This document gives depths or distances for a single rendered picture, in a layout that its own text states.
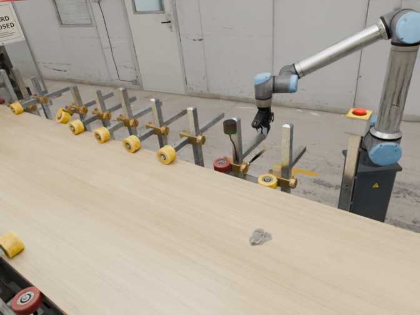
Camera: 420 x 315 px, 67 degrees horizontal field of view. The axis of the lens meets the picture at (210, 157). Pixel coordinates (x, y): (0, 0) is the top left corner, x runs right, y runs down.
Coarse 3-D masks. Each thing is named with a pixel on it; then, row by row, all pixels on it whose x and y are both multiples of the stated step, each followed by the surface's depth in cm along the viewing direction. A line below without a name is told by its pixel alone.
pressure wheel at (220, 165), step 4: (216, 160) 152; (220, 160) 152; (224, 160) 152; (228, 160) 151; (216, 164) 149; (220, 164) 149; (224, 164) 148; (228, 164) 148; (216, 168) 148; (220, 168) 147; (224, 168) 148; (228, 168) 149
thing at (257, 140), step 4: (256, 136) 178; (260, 136) 178; (264, 136) 180; (252, 140) 175; (256, 140) 175; (260, 140) 177; (248, 144) 171; (252, 144) 171; (256, 144) 174; (244, 148) 168; (248, 148) 168; (252, 148) 171; (244, 152) 165; (248, 152) 168; (244, 156) 165; (224, 172) 152; (228, 172) 155
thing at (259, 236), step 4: (260, 228) 110; (252, 232) 110; (256, 232) 109; (260, 232) 110; (264, 232) 108; (252, 236) 107; (256, 236) 107; (260, 236) 108; (264, 236) 107; (268, 236) 108; (252, 240) 106; (256, 240) 107; (260, 240) 106; (264, 240) 107; (268, 240) 107; (252, 244) 105; (256, 244) 106; (260, 244) 105
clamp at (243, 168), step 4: (232, 160) 158; (232, 164) 155; (236, 164) 154; (240, 164) 154; (244, 164) 153; (232, 168) 156; (236, 168) 154; (240, 168) 153; (244, 168) 153; (248, 168) 156; (236, 172) 156; (240, 172) 154; (244, 172) 154
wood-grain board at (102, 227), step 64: (0, 128) 216; (64, 128) 205; (0, 192) 148; (64, 192) 143; (128, 192) 138; (192, 192) 134; (256, 192) 129; (64, 256) 110; (128, 256) 107; (192, 256) 104; (256, 256) 102; (320, 256) 99; (384, 256) 97
